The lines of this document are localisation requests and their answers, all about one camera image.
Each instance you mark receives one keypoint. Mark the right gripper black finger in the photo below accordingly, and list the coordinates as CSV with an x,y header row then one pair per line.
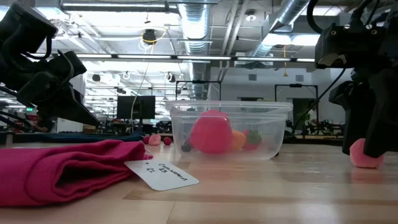
x,y
356,115
385,115

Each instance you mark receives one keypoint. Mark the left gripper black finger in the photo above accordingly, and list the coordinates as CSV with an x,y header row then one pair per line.
x,y
70,109

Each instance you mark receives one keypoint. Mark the pink toy peach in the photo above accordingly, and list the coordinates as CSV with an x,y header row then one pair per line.
x,y
362,160

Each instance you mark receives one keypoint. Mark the red toy cherry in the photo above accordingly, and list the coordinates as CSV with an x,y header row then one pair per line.
x,y
167,141
145,139

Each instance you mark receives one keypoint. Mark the clear plastic tupperware container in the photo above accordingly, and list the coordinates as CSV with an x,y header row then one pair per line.
x,y
273,124

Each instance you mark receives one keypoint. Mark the small pink toy fruit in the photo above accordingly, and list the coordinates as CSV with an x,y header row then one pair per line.
x,y
155,140

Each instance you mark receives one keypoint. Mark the red toy strawberry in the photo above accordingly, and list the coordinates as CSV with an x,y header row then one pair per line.
x,y
252,140

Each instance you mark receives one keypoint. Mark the orange toy fruit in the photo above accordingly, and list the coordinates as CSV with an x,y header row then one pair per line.
x,y
238,140

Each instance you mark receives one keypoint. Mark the dark purple toy berry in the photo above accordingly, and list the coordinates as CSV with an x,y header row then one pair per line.
x,y
186,148

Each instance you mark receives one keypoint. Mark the red toy bell pepper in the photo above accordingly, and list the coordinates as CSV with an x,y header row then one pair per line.
x,y
211,133

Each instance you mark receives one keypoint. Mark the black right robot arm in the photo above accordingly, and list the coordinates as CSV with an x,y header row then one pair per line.
x,y
373,11

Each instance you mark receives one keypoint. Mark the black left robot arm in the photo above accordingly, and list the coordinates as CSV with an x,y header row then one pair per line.
x,y
21,28

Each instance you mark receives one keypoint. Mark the white building pillar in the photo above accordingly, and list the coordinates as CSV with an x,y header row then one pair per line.
x,y
66,127

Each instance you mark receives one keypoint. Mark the dark blue folded cloth napkin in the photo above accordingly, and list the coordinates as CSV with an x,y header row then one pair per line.
x,y
77,137

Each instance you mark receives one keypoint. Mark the person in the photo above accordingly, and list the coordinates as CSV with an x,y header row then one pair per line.
x,y
43,125

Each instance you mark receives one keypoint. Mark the green succulent plant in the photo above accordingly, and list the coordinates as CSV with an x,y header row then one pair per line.
x,y
303,117

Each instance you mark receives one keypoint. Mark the black computer monitor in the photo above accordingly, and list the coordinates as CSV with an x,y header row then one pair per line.
x,y
124,107

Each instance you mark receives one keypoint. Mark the magenta folded cloth napkin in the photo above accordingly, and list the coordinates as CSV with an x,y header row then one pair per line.
x,y
62,174

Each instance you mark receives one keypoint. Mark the white paper tag, long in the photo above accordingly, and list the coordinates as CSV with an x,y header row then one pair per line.
x,y
161,177

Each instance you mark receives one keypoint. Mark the horizontal light bar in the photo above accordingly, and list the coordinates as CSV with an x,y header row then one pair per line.
x,y
202,58

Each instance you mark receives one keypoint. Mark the black table edge rail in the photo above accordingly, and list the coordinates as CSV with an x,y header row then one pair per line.
x,y
317,141

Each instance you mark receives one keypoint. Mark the black metal frame, tall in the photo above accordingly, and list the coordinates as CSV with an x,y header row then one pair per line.
x,y
295,85

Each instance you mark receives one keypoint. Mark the black overhead camera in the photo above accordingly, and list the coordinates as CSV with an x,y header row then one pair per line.
x,y
149,35

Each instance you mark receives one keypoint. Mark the silver slanted ceiling duct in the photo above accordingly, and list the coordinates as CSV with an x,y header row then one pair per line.
x,y
289,12

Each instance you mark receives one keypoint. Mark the black metal frame, wide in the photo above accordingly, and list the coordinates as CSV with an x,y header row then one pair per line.
x,y
199,81

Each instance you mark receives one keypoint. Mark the silver vertical ceiling duct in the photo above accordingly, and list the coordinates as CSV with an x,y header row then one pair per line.
x,y
195,25

